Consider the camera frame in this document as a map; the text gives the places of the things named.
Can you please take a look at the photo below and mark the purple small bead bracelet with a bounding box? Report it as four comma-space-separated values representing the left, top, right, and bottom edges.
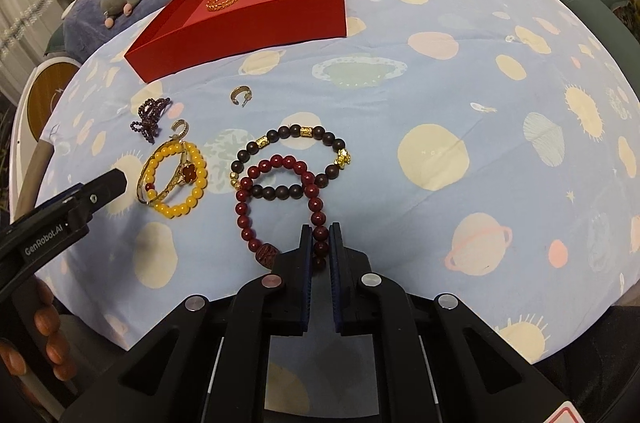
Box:
130, 98, 172, 145

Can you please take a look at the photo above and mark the yellow bead bracelet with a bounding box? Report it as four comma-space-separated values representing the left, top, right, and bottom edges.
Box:
145, 142, 208, 220

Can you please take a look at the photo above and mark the gold bangle with red clover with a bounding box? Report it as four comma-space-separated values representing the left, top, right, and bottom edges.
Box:
136, 148, 198, 205

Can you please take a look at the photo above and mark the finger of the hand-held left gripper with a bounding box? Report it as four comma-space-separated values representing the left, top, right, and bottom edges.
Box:
67, 168, 128, 226
10, 184, 86, 224

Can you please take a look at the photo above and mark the red bead bracelet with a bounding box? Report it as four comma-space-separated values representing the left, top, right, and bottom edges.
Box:
234, 155, 331, 274

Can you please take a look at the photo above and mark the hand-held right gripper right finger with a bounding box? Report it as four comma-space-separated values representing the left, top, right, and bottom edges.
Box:
327, 221, 576, 423

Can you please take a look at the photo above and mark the dark brown bead bracelet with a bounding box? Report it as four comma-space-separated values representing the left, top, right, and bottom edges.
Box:
230, 124, 352, 202

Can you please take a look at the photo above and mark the white and blue curtain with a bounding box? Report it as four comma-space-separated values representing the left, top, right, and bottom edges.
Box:
0, 0, 86, 104

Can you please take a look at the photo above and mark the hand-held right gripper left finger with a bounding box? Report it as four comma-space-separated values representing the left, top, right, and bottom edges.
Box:
60, 224, 313, 423

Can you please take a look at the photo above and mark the red cardboard box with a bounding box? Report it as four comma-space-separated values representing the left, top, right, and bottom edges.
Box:
123, 0, 348, 84

